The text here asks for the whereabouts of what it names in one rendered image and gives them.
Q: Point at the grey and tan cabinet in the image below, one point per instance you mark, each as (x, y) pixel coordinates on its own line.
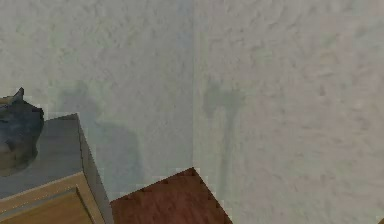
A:
(63, 173)

